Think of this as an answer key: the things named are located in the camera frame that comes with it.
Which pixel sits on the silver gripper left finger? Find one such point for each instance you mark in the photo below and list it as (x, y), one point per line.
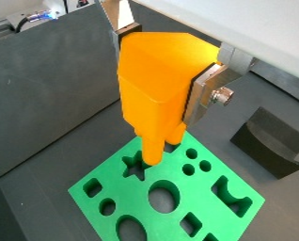
(120, 17)

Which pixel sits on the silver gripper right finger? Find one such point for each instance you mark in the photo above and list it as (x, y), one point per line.
(208, 87)

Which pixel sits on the orange three prong block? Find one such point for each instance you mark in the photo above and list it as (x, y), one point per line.
(157, 64)

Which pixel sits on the black curved block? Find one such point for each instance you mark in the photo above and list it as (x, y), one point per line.
(269, 141)

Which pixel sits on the silver device with blue light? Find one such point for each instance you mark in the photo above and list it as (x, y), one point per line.
(33, 16)

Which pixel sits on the grey side panel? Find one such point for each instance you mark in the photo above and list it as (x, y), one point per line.
(57, 79)

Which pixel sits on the green shape sorter board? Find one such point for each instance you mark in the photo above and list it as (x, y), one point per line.
(187, 199)

